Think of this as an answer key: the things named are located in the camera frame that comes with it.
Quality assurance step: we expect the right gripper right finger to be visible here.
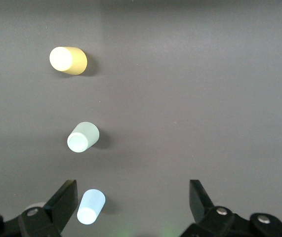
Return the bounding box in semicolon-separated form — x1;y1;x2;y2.
180;179;235;237

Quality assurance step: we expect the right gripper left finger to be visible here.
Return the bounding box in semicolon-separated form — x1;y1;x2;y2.
18;179;79;237

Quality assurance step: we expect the pale green plastic cup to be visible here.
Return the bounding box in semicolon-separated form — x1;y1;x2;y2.
67;121;100;154

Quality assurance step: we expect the yellow plastic cup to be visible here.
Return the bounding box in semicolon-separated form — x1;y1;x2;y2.
49;46;88;76

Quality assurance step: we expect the light blue plastic cup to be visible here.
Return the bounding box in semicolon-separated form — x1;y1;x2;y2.
77;189;106;225

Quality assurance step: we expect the dark grey table cover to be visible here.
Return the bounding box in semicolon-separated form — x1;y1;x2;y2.
0;0;282;237

